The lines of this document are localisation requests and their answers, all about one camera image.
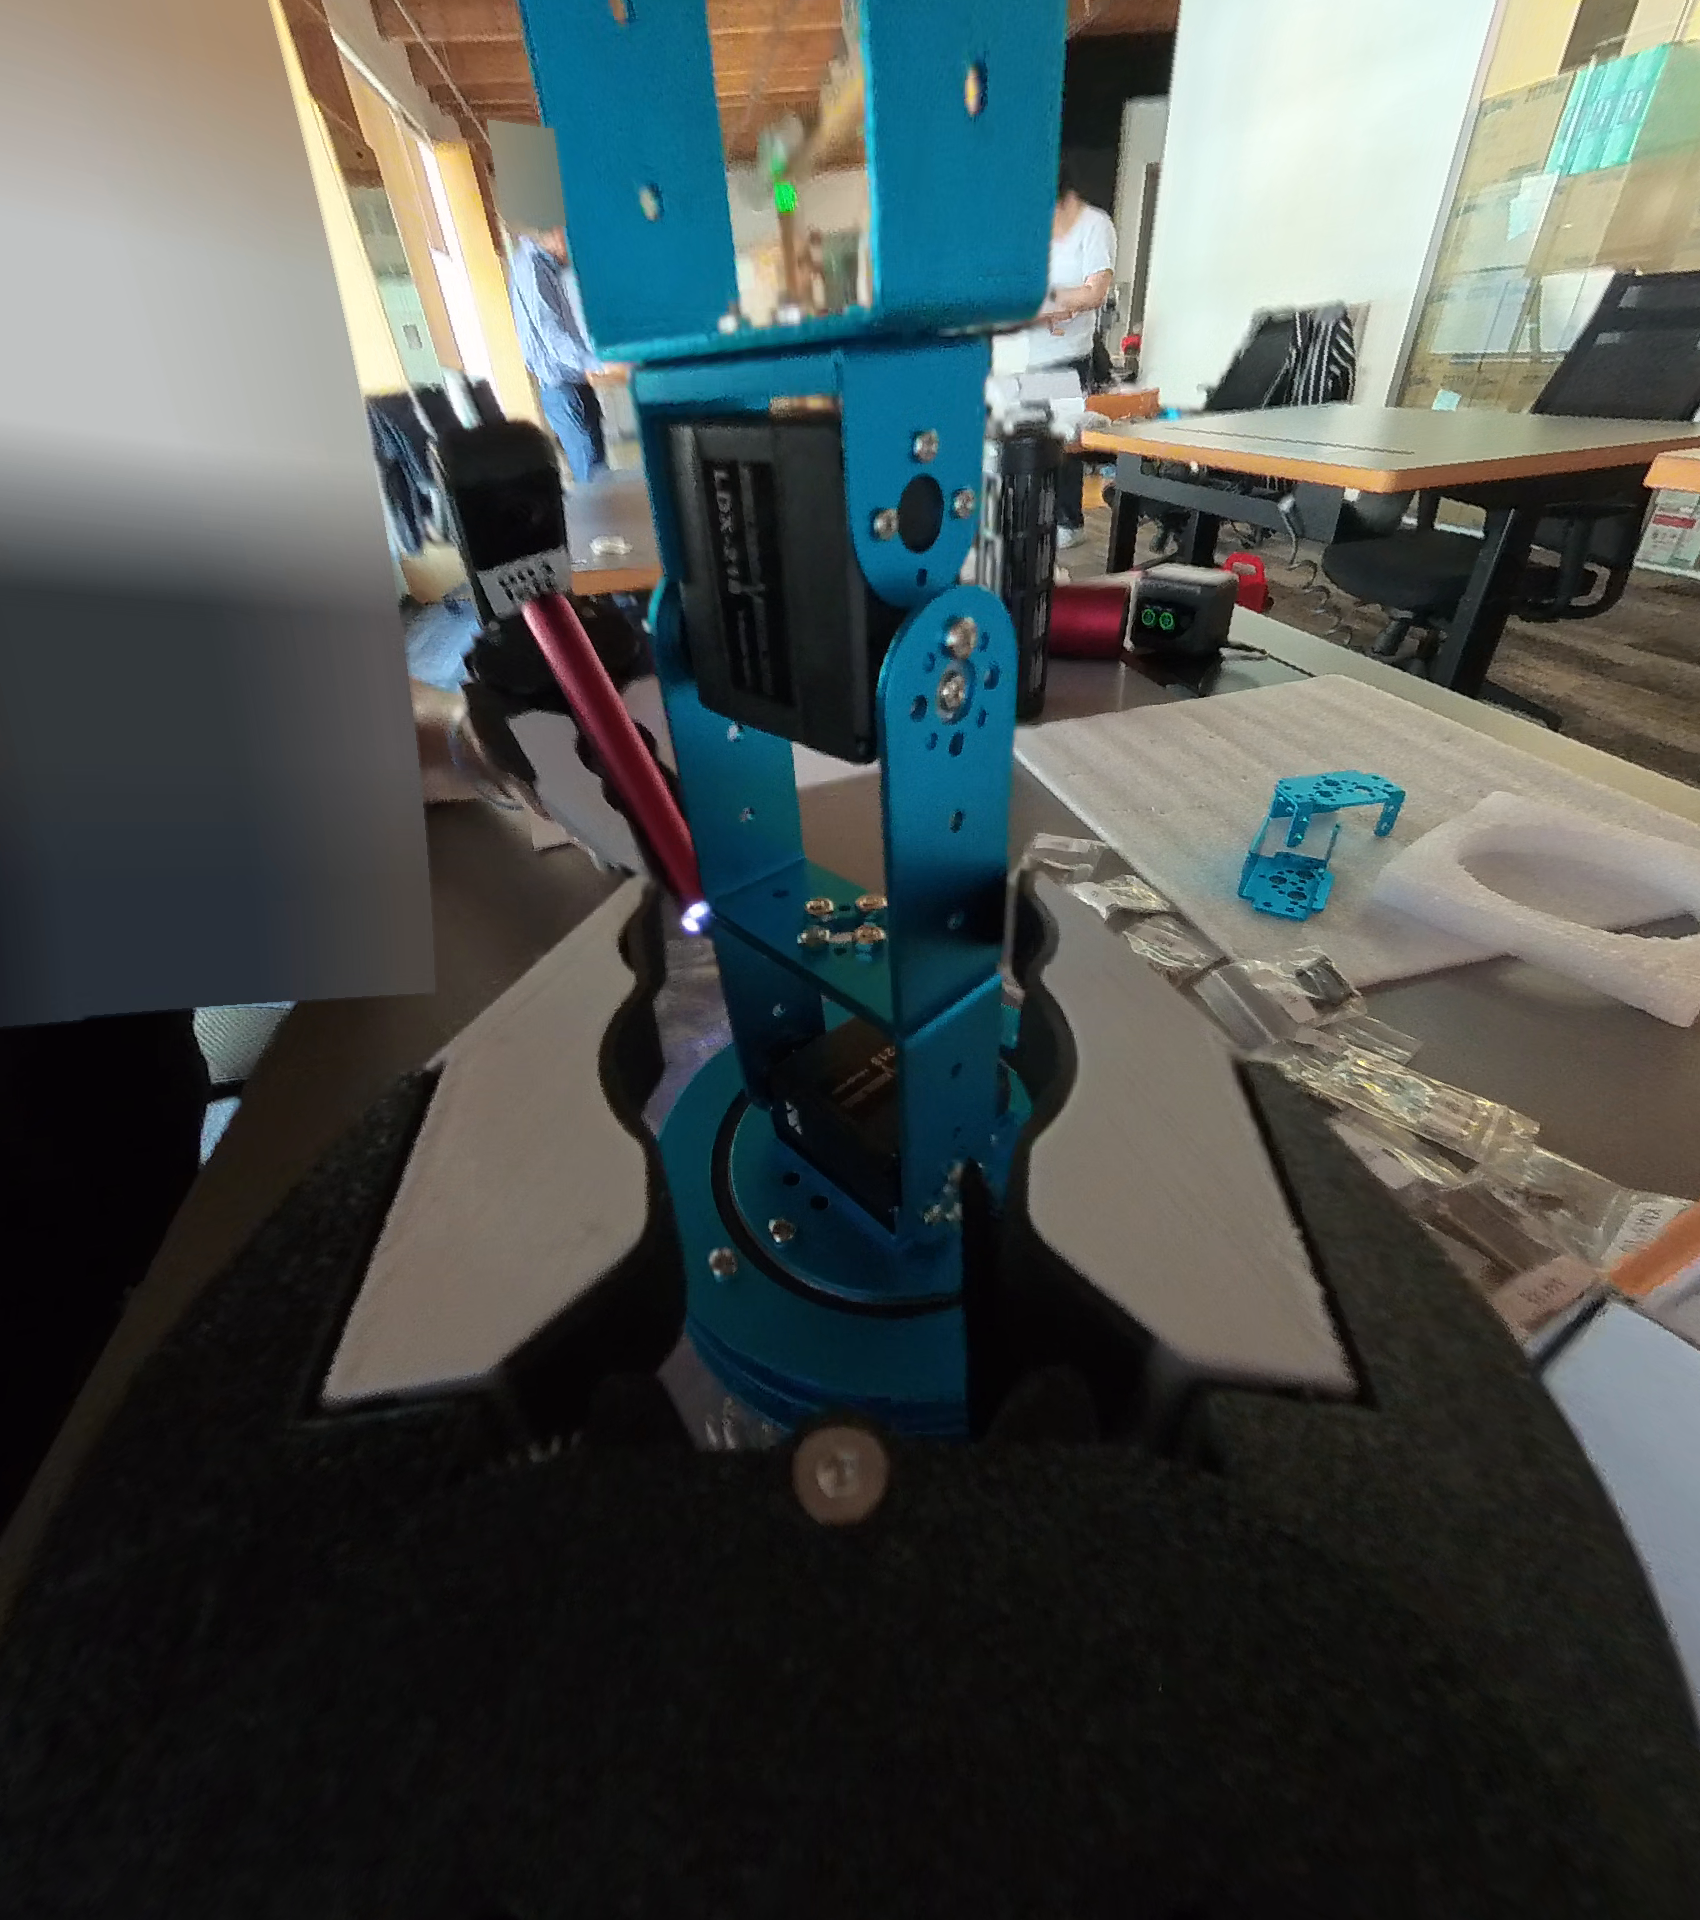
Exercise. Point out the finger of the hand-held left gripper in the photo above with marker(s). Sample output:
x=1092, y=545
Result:
x=558, y=768

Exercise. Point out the black device with green lights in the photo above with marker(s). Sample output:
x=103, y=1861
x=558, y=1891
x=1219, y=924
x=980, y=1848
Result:
x=1196, y=602

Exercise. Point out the black office chair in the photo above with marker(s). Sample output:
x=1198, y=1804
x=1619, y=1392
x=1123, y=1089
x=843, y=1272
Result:
x=1647, y=347
x=1301, y=351

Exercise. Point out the dark desk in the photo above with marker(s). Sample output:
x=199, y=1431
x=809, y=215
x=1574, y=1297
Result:
x=1570, y=1056

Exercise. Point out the red cylinder case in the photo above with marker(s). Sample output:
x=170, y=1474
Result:
x=1090, y=618

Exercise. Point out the stack of cardboard boxes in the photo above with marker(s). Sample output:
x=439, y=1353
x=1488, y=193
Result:
x=1585, y=196

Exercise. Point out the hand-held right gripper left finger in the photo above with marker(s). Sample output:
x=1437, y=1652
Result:
x=488, y=1200

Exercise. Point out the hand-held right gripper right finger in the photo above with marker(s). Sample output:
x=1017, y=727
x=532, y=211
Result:
x=1166, y=1186

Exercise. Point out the red electric screwdriver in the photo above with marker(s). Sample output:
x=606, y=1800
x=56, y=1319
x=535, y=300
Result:
x=609, y=736

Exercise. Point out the small red object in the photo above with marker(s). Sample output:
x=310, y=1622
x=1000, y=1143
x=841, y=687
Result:
x=1246, y=576

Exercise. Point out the white foam insert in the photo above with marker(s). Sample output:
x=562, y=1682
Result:
x=1436, y=883

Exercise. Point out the white foam sheet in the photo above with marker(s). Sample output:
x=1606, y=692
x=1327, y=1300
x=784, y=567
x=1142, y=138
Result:
x=1196, y=780

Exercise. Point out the blue metal bracket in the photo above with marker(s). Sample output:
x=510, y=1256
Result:
x=1278, y=881

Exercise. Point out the pile of small screw bags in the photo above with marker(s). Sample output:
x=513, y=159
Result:
x=1392, y=1080

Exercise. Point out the blue toy robot arm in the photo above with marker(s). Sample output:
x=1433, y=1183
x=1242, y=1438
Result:
x=731, y=796

